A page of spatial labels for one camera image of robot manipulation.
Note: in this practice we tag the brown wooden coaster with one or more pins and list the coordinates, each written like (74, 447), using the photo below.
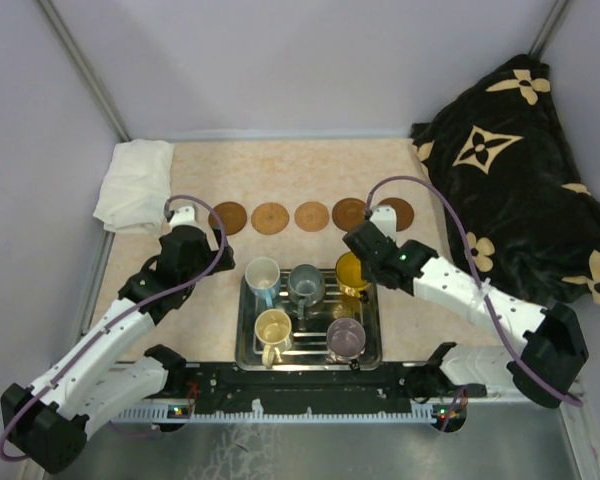
(233, 216)
(348, 213)
(399, 211)
(270, 218)

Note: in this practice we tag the white and blue mug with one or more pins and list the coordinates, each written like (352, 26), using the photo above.
(263, 277)

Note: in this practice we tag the purple mug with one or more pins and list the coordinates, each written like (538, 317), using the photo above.
(345, 340)

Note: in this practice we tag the metal tray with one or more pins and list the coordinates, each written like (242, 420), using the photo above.
(308, 350)

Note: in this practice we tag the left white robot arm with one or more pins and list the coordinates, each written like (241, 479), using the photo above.
(51, 419)

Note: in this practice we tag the aluminium frame rail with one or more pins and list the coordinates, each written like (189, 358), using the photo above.
(322, 405)

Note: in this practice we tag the yellow glass mug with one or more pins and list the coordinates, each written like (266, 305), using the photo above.
(348, 270)

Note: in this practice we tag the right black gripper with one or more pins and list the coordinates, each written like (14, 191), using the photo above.
(366, 271)

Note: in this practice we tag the grey metal mug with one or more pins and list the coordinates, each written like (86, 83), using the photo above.
(306, 287)

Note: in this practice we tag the black floral blanket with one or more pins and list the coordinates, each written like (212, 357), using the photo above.
(522, 215)

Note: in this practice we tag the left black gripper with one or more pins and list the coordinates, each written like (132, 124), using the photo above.
(212, 255)

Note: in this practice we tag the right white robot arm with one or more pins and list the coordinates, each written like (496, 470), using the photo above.
(548, 341)

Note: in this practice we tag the woven rattan coaster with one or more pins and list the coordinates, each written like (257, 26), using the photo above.
(311, 216)

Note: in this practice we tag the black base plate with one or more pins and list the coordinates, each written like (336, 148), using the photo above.
(418, 380)

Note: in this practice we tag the cream mug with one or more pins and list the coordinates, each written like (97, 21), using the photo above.
(273, 329)

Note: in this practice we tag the white folded cloth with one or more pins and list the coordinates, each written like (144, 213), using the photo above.
(135, 188)

